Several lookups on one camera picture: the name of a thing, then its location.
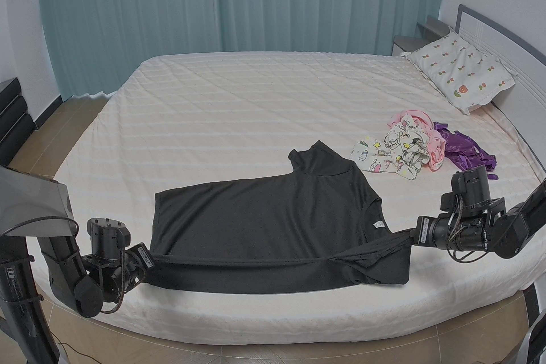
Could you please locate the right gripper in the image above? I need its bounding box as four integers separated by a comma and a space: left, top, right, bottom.
410, 215, 452, 248

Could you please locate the white printed pillow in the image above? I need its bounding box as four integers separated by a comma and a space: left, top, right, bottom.
405, 32, 519, 115

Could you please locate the black T-shirt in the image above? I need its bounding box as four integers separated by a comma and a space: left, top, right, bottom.
143, 142, 413, 295

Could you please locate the purple garment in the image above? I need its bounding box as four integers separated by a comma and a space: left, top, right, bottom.
433, 122, 499, 179

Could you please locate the grey bedside table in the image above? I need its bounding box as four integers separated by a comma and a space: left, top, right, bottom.
392, 15, 453, 56

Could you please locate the pink garment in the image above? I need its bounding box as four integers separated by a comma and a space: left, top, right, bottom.
387, 110, 448, 172

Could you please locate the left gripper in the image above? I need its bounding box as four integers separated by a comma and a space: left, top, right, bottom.
124, 242, 155, 274

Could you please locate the black cable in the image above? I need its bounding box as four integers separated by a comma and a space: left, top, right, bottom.
446, 245, 480, 265
55, 342, 92, 364
0, 216, 79, 239

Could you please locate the bed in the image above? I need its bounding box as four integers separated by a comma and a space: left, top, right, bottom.
28, 4, 546, 349

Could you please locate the white printed garment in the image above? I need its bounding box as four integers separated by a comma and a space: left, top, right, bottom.
351, 117, 431, 181

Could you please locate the black chest of drawers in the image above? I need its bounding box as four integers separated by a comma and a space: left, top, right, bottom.
0, 77, 37, 169

